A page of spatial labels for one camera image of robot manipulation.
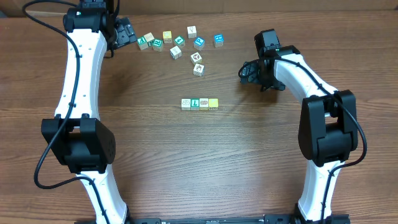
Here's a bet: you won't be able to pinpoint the yellow sided picture block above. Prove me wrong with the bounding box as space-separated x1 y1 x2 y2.
199 98 209 110

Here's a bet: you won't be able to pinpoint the green L wooden block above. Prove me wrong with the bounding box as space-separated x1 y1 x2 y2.
190 98 200 110

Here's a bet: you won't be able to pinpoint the white patterned wooden block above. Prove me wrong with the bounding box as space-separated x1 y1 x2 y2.
181 98 191 110

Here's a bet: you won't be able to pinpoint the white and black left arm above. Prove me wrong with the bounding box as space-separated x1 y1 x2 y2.
41 1 137 223

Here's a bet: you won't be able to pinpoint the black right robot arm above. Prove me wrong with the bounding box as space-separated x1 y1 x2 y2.
238 29 363 223

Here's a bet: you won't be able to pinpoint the green letter block far left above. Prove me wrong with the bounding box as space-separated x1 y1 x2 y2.
137 36 149 50

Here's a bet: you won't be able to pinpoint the plain wooden block number two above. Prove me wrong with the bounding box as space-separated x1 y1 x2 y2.
144 32 155 47

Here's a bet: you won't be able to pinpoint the green R wooden block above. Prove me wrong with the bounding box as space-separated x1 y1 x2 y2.
152 39 164 52

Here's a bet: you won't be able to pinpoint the yellow top wooden block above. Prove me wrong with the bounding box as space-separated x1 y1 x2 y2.
162 30 173 44

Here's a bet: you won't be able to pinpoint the blue top wooden block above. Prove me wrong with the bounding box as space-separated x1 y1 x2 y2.
214 34 224 48

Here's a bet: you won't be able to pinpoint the white block blue side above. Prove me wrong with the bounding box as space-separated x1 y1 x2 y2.
170 45 182 60

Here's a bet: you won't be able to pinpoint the green number four block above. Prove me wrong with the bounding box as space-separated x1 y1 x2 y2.
174 35 185 48

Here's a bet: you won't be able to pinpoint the white block brown acorn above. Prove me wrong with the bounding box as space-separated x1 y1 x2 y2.
193 63 205 77

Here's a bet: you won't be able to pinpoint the white block brown animal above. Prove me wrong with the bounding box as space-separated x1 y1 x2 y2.
190 52 203 65

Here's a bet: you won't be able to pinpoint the white wooden block top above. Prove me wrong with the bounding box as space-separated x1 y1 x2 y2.
187 26 197 39

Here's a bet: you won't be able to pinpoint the blue P wooden block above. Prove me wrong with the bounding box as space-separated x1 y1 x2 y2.
193 37 205 50

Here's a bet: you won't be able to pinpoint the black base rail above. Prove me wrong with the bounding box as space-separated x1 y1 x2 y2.
74 213 351 224

